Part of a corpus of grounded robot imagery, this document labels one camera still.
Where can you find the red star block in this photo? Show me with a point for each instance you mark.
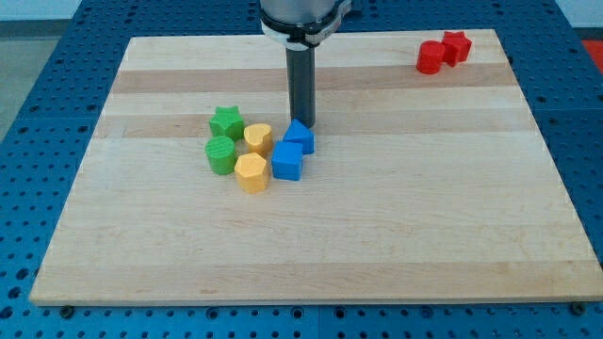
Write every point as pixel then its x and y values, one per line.
pixel 457 47

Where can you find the blue cube block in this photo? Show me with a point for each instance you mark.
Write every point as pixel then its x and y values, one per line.
pixel 287 161

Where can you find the green star block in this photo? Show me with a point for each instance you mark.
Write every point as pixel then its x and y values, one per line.
pixel 227 122

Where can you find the yellow hexagon block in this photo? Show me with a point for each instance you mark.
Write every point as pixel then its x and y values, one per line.
pixel 252 172

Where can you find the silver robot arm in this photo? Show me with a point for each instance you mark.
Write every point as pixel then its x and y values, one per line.
pixel 301 26

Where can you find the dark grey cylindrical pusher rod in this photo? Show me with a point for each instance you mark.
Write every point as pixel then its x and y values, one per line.
pixel 300 67

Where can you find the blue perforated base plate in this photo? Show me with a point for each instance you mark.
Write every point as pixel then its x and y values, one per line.
pixel 43 148

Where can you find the red cylinder block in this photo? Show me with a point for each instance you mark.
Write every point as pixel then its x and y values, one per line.
pixel 430 57

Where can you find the light wooden board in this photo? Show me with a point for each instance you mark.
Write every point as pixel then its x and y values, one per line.
pixel 422 188

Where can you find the yellow heart block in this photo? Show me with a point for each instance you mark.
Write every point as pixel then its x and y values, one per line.
pixel 258 138

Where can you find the green cylinder block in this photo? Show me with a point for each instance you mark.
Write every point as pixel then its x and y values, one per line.
pixel 221 154

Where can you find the blue triangle block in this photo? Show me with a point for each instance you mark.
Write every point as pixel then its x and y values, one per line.
pixel 297 132

